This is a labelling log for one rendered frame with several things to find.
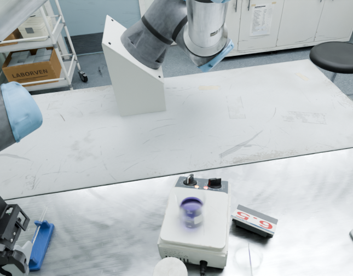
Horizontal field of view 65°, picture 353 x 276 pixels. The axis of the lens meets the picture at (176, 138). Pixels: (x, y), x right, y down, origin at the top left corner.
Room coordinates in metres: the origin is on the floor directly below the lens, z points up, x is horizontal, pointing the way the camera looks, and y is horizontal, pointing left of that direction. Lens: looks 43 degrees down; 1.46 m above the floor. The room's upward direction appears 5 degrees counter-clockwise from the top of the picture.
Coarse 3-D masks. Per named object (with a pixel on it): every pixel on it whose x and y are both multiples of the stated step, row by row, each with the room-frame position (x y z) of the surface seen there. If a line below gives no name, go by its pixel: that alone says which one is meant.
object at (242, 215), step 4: (236, 212) 0.32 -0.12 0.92; (240, 212) 0.33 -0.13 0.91; (236, 216) 0.31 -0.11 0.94; (240, 216) 0.31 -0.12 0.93; (244, 216) 0.31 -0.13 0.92; (248, 216) 0.31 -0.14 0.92; (252, 216) 0.32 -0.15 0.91; (248, 220) 0.30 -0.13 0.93; (252, 220) 0.30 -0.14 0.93; (256, 220) 0.30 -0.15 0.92; (260, 220) 0.30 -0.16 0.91; (256, 224) 0.28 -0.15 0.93; (260, 224) 0.29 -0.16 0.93; (264, 224) 0.29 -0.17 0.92; (268, 224) 0.29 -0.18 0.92; (272, 224) 0.30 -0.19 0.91; (268, 228) 0.27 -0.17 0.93; (272, 228) 0.28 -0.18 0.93
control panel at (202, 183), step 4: (180, 176) 0.43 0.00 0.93; (184, 176) 0.43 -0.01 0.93; (180, 180) 0.41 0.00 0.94; (196, 180) 0.41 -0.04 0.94; (200, 180) 0.41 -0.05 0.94; (204, 180) 0.41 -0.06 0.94; (208, 180) 0.41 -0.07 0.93; (176, 184) 0.39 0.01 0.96; (180, 184) 0.39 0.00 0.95; (196, 184) 0.39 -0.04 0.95; (200, 184) 0.39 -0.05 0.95; (204, 184) 0.39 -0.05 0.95; (224, 184) 0.39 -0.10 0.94; (204, 188) 0.36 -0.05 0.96; (208, 188) 0.37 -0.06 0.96; (212, 188) 0.37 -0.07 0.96; (216, 188) 0.37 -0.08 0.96; (220, 188) 0.37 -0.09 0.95; (224, 188) 0.37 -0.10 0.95
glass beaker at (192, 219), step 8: (176, 192) 0.29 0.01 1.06; (184, 192) 0.30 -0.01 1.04; (192, 192) 0.30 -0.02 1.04; (200, 192) 0.29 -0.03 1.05; (176, 200) 0.27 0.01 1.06; (184, 208) 0.26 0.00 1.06; (192, 208) 0.25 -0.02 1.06; (200, 208) 0.26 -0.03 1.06; (184, 216) 0.26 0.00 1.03; (192, 216) 0.25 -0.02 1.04; (200, 216) 0.26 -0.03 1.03; (184, 224) 0.26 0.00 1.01; (192, 224) 0.25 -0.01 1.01; (200, 224) 0.26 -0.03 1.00
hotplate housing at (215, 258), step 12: (228, 192) 0.35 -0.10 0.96; (228, 204) 0.32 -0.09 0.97; (228, 216) 0.29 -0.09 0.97; (228, 228) 0.26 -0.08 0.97; (228, 240) 0.24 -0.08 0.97; (168, 252) 0.24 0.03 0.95; (180, 252) 0.23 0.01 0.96; (192, 252) 0.23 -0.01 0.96; (204, 252) 0.22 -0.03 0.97; (216, 252) 0.22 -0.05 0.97; (204, 264) 0.21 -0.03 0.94; (216, 264) 0.21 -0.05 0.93
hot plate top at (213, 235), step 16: (208, 192) 0.34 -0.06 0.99; (224, 192) 0.33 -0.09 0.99; (176, 208) 0.30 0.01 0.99; (208, 208) 0.30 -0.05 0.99; (224, 208) 0.29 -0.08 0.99; (176, 224) 0.27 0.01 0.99; (208, 224) 0.26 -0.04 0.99; (224, 224) 0.26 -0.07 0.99; (176, 240) 0.24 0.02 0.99; (192, 240) 0.24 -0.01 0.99; (208, 240) 0.23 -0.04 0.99; (224, 240) 0.23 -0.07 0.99
